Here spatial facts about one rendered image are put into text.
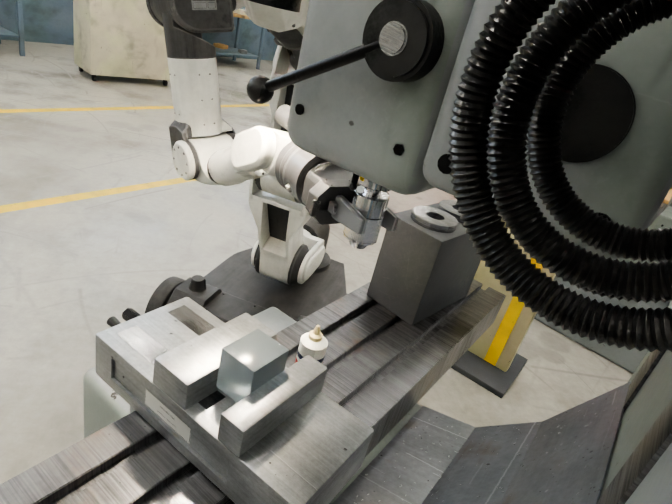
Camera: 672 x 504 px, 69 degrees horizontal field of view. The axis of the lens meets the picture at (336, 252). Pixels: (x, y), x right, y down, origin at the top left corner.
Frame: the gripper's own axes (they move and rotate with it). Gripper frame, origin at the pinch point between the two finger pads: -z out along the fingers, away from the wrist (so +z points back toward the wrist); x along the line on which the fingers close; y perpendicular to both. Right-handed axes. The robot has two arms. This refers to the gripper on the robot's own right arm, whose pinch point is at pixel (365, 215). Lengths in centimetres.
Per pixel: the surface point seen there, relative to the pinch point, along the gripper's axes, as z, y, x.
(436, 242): 6.0, 9.7, 23.9
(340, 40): -0.5, -20.3, -10.4
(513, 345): 48, 105, 165
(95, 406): 29, 53, -27
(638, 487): -40.0, 2.8, -2.5
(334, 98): -1.3, -14.8, -10.1
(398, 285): 10.2, 21.5, 23.0
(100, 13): 600, 54, 87
